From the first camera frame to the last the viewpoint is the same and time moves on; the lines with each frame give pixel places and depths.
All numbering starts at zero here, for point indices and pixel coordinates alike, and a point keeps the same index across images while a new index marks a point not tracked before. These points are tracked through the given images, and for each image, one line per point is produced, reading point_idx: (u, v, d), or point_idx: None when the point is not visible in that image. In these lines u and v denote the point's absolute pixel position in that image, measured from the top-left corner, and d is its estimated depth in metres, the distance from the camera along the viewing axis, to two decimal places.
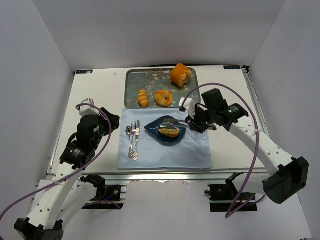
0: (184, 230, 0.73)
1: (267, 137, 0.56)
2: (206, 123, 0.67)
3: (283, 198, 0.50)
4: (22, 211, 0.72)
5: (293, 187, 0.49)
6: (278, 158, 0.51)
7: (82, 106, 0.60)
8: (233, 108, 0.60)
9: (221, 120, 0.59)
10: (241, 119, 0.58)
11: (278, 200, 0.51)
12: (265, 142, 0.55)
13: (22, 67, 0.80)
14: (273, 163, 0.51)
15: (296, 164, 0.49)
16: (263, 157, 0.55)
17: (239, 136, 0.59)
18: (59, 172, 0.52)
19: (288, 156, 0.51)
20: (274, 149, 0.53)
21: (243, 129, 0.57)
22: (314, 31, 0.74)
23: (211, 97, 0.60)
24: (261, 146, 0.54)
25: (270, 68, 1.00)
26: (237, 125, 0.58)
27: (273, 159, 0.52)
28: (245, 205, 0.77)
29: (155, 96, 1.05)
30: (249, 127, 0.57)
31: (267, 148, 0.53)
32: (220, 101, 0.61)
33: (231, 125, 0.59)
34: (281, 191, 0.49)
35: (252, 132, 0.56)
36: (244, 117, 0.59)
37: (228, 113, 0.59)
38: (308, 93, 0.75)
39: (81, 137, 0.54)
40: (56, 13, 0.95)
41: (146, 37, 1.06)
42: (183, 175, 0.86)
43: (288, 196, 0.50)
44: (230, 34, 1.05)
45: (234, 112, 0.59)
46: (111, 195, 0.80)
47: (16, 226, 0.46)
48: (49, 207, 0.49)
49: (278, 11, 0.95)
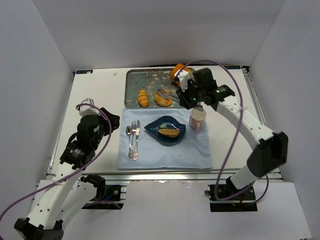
0: (184, 230, 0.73)
1: (251, 114, 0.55)
2: (194, 100, 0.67)
3: (263, 170, 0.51)
4: (22, 210, 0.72)
5: (274, 161, 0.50)
6: (260, 133, 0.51)
7: (82, 106, 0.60)
8: (221, 89, 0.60)
9: (209, 100, 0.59)
10: (228, 98, 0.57)
11: (260, 173, 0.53)
12: (249, 119, 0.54)
13: (23, 67, 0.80)
14: (255, 137, 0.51)
15: (277, 138, 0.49)
16: (245, 132, 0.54)
17: (225, 115, 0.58)
18: (59, 172, 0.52)
19: (269, 131, 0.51)
20: (256, 125, 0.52)
21: (228, 107, 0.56)
22: (314, 30, 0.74)
23: (202, 76, 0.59)
24: (244, 122, 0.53)
25: (270, 68, 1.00)
26: (224, 103, 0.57)
27: (255, 133, 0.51)
28: (245, 206, 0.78)
29: (155, 96, 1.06)
30: (234, 106, 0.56)
31: (250, 124, 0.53)
32: (210, 81, 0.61)
33: (218, 105, 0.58)
34: (260, 164, 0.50)
35: (236, 110, 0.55)
36: (231, 97, 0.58)
37: (216, 94, 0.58)
38: (308, 93, 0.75)
39: (81, 137, 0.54)
40: (56, 13, 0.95)
41: (146, 37, 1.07)
42: (184, 175, 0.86)
43: (268, 169, 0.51)
44: (230, 34, 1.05)
45: (222, 92, 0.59)
46: (111, 195, 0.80)
47: (16, 226, 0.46)
48: (49, 207, 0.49)
49: (278, 11, 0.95)
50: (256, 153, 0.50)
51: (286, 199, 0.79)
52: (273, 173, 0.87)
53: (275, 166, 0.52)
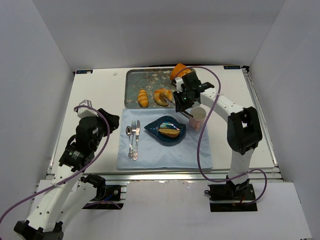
0: (184, 230, 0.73)
1: (226, 97, 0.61)
2: (185, 100, 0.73)
3: (240, 142, 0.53)
4: (22, 211, 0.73)
5: (249, 134, 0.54)
6: (232, 109, 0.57)
7: (80, 108, 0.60)
8: (203, 84, 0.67)
9: (194, 94, 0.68)
10: (208, 90, 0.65)
11: (239, 148, 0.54)
12: (225, 100, 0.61)
13: (23, 68, 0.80)
14: (227, 112, 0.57)
15: (246, 111, 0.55)
16: (221, 111, 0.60)
17: (206, 103, 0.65)
18: (58, 175, 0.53)
19: (240, 108, 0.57)
20: (229, 104, 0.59)
21: (207, 95, 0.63)
22: (314, 30, 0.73)
23: (187, 78, 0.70)
24: (220, 102, 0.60)
25: (270, 68, 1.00)
26: (204, 93, 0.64)
27: (228, 110, 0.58)
28: (245, 205, 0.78)
29: (154, 95, 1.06)
30: (213, 93, 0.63)
31: (223, 103, 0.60)
32: (195, 81, 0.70)
33: (200, 95, 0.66)
34: (235, 134, 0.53)
35: (214, 96, 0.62)
36: (210, 88, 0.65)
37: (198, 88, 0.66)
38: (308, 93, 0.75)
39: (79, 139, 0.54)
40: (56, 12, 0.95)
41: (146, 37, 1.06)
42: (186, 175, 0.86)
43: (246, 142, 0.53)
44: (230, 33, 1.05)
45: (203, 86, 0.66)
46: (111, 195, 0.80)
47: (16, 229, 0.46)
48: (48, 210, 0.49)
49: (279, 10, 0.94)
50: (230, 125, 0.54)
51: (286, 199, 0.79)
52: (273, 173, 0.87)
53: (253, 140, 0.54)
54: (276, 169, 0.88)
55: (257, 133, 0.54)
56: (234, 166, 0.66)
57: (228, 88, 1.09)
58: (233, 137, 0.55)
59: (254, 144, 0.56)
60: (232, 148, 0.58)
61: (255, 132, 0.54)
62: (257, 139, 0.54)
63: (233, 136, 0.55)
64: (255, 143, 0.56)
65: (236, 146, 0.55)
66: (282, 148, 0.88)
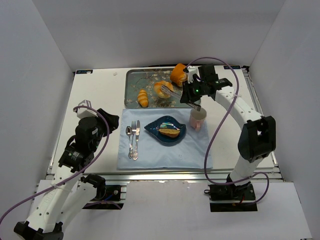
0: (184, 230, 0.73)
1: (244, 101, 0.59)
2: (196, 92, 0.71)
3: (251, 152, 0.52)
4: (22, 211, 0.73)
5: (262, 144, 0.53)
6: (249, 115, 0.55)
7: (79, 108, 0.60)
8: (220, 80, 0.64)
9: (208, 89, 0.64)
10: (225, 88, 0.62)
11: (248, 157, 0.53)
12: (242, 104, 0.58)
13: (23, 68, 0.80)
14: (244, 118, 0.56)
15: (264, 120, 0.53)
16: (237, 115, 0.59)
17: (222, 102, 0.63)
18: (58, 175, 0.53)
19: (258, 115, 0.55)
20: (247, 109, 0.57)
21: (224, 95, 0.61)
22: (314, 30, 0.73)
23: (204, 69, 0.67)
24: (236, 106, 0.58)
25: (270, 67, 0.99)
26: (220, 92, 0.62)
27: (244, 116, 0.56)
28: (245, 205, 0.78)
29: (155, 88, 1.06)
30: (230, 94, 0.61)
31: (241, 107, 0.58)
32: (212, 74, 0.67)
33: (215, 93, 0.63)
34: (248, 143, 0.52)
35: (231, 97, 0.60)
36: (228, 87, 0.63)
37: (215, 84, 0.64)
38: (308, 92, 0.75)
39: (80, 139, 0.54)
40: (56, 12, 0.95)
41: (146, 37, 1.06)
42: (186, 175, 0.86)
43: (257, 152, 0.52)
44: (230, 33, 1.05)
45: (220, 83, 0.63)
46: (111, 195, 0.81)
47: (16, 229, 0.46)
48: (48, 211, 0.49)
49: (278, 11, 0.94)
50: (244, 132, 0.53)
51: (286, 199, 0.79)
52: (273, 173, 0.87)
53: (264, 150, 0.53)
54: (276, 169, 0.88)
55: (271, 144, 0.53)
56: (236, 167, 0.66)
57: None
58: (245, 145, 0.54)
59: (265, 153, 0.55)
60: (240, 154, 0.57)
61: (268, 143, 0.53)
62: (269, 150, 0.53)
63: (245, 144, 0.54)
64: (266, 154, 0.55)
65: (246, 154, 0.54)
66: (282, 148, 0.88)
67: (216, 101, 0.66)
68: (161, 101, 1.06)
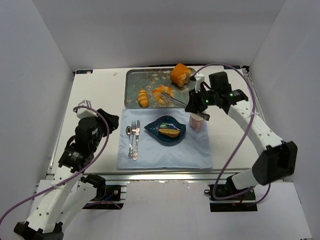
0: (184, 230, 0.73)
1: (261, 120, 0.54)
2: (206, 102, 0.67)
3: (268, 179, 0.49)
4: (22, 211, 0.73)
5: (281, 170, 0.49)
6: (268, 139, 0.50)
7: (79, 108, 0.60)
8: (235, 93, 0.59)
9: (221, 102, 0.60)
10: (240, 103, 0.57)
11: (264, 182, 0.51)
12: (259, 124, 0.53)
13: (23, 68, 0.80)
14: (262, 143, 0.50)
15: (285, 146, 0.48)
16: (253, 137, 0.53)
17: (236, 118, 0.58)
18: (57, 175, 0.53)
19: (278, 139, 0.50)
20: (265, 131, 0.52)
21: (239, 111, 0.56)
22: (314, 30, 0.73)
23: (216, 80, 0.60)
24: (254, 127, 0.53)
25: (270, 68, 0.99)
26: (236, 107, 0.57)
27: (262, 139, 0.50)
28: (245, 205, 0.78)
29: (154, 96, 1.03)
30: (246, 110, 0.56)
31: (259, 129, 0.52)
32: (225, 85, 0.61)
33: (229, 107, 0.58)
34: (266, 171, 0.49)
35: (247, 115, 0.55)
36: (244, 101, 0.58)
37: (229, 97, 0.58)
38: (308, 92, 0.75)
39: (79, 139, 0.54)
40: (56, 12, 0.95)
41: (146, 37, 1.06)
42: (186, 175, 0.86)
43: (274, 178, 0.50)
44: (230, 33, 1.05)
45: (235, 97, 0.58)
46: (111, 195, 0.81)
47: (16, 229, 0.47)
48: (48, 211, 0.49)
49: (278, 11, 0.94)
50: (263, 159, 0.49)
51: (286, 199, 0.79)
52: None
53: (281, 175, 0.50)
54: None
55: (289, 170, 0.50)
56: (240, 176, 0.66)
57: None
58: (262, 171, 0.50)
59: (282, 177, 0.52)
60: (254, 174, 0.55)
61: (287, 169, 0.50)
62: (287, 175, 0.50)
63: (262, 170, 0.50)
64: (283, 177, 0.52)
65: (261, 178, 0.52)
66: None
67: (229, 114, 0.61)
68: None
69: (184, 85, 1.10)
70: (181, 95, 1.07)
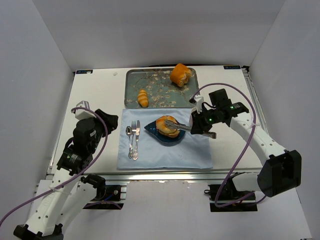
0: (184, 230, 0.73)
1: (263, 130, 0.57)
2: (210, 121, 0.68)
3: (274, 190, 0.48)
4: (22, 211, 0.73)
5: (285, 180, 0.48)
6: (271, 149, 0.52)
7: (77, 110, 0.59)
8: (236, 105, 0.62)
9: (223, 115, 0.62)
10: (241, 115, 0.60)
11: (271, 194, 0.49)
12: (261, 135, 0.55)
13: (23, 68, 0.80)
14: (265, 152, 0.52)
15: (288, 154, 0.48)
16: (256, 148, 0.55)
17: (238, 130, 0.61)
18: (56, 178, 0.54)
19: (280, 148, 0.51)
20: (268, 141, 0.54)
21: (241, 122, 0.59)
22: (315, 30, 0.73)
23: (216, 96, 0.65)
24: (256, 137, 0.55)
25: (270, 67, 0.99)
26: (237, 119, 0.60)
27: (265, 148, 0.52)
28: (245, 205, 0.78)
29: (158, 125, 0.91)
30: (247, 121, 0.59)
31: (261, 140, 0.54)
32: (225, 100, 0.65)
33: (231, 120, 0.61)
34: (271, 181, 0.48)
35: (248, 125, 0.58)
36: (245, 113, 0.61)
37: (230, 109, 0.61)
38: (309, 92, 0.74)
39: (78, 141, 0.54)
40: (55, 12, 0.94)
41: (146, 37, 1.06)
42: (186, 175, 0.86)
43: (280, 189, 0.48)
44: (230, 33, 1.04)
45: (236, 109, 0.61)
46: (111, 195, 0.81)
47: (16, 233, 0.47)
48: (47, 214, 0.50)
49: (279, 10, 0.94)
50: (267, 169, 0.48)
51: (286, 200, 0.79)
52: None
53: (288, 186, 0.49)
54: None
55: (295, 180, 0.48)
56: (244, 181, 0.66)
57: (229, 88, 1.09)
58: (267, 182, 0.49)
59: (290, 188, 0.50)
60: (260, 187, 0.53)
61: (293, 179, 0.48)
62: (293, 186, 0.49)
63: (267, 181, 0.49)
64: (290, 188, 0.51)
65: (268, 190, 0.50)
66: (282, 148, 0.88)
67: (231, 126, 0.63)
68: (160, 101, 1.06)
69: (184, 85, 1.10)
70: (181, 95, 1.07)
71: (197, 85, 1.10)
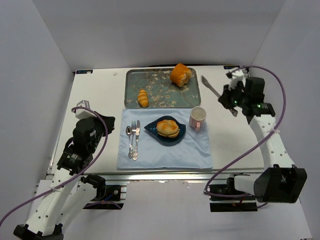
0: (184, 230, 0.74)
1: (279, 139, 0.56)
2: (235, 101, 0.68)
3: (265, 197, 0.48)
4: (22, 212, 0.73)
5: (281, 192, 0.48)
6: (279, 159, 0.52)
7: (77, 109, 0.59)
8: (264, 105, 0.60)
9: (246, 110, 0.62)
10: (263, 116, 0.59)
11: (261, 199, 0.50)
12: (275, 143, 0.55)
13: (23, 68, 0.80)
14: (271, 161, 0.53)
15: (294, 170, 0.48)
16: (265, 153, 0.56)
17: (254, 128, 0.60)
18: (56, 178, 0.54)
19: (289, 163, 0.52)
20: (279, 151, 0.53)
21: (260, 124, 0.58)
22: (315, 29, 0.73)
23: (252, 87, 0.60)
24: (268, 143, 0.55)
25: (270, 67, 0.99)
26: (258, 119, 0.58)
27: (272, 157, 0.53)
28: (245, 206, 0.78)
29: (158, 127, 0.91)
30: (267, 125, 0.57)
31: (273, 147, 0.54)
32: (258, 93, 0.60)
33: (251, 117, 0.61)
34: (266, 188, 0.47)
35: (267, 129, 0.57)
36: (269, 116, 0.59)
37: (256, 107, 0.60)
38: (309, 93, 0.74)
39: (78, 141, 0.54)
40: (56, 12, 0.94)
41: (146, 36, 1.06)
42: (186, 175, 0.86)
43: (271, 198, 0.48)
44: (230, 33, 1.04)
45: (262, 109, 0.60)
46: (111, 195, 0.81)
47: (15, 232, 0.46)
48: (47, 214, 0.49)
49: (278, 10, 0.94)
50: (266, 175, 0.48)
51: None
52: None
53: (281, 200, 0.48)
54: None
55: (291, 196, 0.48)
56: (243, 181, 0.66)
57: None
58: (262, 188, 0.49)
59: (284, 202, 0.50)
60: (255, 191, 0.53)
61: (289, 195, 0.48)
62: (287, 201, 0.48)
63: (263, 186, 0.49)
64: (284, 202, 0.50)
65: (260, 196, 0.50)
66: None
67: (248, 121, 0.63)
68: (161, 101, 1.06)
69: (184, 85, 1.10)
70: (181, 95, 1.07)
71: (197, 85, 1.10)
